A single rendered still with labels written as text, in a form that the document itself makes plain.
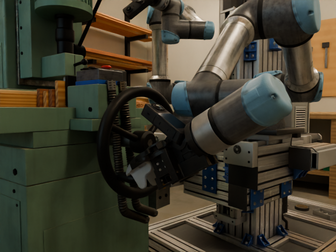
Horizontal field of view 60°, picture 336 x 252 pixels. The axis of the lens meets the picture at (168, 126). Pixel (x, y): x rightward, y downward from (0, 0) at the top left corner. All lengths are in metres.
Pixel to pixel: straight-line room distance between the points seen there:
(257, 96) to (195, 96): 0.18
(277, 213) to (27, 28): 1.44
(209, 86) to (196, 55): 4.00
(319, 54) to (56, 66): 3.40
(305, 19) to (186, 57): 3.88
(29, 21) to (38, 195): 0.57
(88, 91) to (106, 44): 3.69
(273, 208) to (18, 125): 1.31
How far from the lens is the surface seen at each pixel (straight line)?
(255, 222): 1.57
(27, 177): 0.78
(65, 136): 0.82
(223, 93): 0.56
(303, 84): 1.16
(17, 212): 0.84
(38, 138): 0.78
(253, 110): 0.44
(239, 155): 1.13
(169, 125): 0.53
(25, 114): 0.76
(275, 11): 0.87
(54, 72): 1.01
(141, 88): 0.74
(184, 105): 0.60
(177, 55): 4.76
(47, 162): 0.80
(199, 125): 0.48
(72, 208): 0.87
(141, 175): 0.60
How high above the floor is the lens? 0.89
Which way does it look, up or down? 3 degrees down
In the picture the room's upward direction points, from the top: straight up
